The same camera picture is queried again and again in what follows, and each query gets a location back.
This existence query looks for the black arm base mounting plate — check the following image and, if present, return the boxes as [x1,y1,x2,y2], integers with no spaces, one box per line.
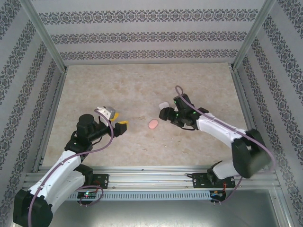
[191,172,235,189]
[80,174,109,190]

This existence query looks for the grey metal sheet panel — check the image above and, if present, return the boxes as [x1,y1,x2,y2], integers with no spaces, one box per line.
[51,200,291,227]

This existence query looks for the aluminium side rail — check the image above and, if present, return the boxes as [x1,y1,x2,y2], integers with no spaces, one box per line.
[231,68,269,171]
[32,68,69,173]

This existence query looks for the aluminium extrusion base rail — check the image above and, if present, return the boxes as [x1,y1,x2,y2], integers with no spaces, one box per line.
[22,165,278,192]

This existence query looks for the grey slotted cable duct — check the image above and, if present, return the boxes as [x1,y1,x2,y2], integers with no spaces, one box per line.
[67,191,212,201]

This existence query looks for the aluminium frame post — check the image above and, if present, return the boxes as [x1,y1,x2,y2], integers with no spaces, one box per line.
[23,0,68,72]
[232,0,277,70]

